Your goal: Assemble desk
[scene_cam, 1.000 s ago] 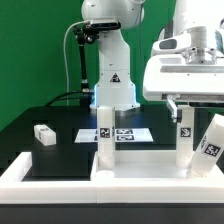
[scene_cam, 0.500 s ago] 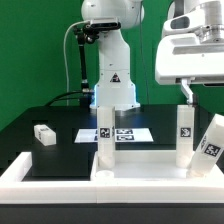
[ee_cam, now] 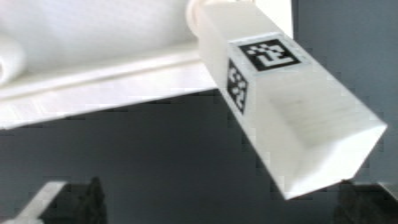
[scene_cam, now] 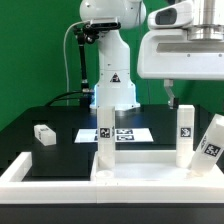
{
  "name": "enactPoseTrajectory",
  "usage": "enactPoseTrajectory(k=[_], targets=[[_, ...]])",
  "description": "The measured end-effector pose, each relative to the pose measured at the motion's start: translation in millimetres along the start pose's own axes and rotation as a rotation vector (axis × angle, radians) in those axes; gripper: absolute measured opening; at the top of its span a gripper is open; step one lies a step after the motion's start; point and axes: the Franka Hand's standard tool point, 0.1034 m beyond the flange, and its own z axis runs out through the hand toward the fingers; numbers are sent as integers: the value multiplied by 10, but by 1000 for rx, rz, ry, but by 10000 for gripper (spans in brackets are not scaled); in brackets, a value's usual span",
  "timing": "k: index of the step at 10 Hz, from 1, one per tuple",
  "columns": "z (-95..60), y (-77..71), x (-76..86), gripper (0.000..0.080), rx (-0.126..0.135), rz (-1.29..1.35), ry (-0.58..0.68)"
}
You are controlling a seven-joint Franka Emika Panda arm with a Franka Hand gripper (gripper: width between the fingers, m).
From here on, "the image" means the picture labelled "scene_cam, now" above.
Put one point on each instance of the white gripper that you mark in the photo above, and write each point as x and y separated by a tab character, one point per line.
185	41

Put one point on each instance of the white desk tabletop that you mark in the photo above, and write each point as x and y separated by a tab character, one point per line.
152	167

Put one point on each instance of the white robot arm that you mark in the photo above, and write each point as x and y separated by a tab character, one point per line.
114	87

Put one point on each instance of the marker tag sheet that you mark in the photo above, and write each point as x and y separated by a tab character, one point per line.
121	135

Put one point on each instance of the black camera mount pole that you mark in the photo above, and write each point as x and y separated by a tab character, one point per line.
87	93

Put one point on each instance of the black camera on mount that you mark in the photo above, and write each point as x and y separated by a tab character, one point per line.
95	28

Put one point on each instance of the white U-shaped fence frame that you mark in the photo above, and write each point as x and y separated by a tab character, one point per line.
14	189

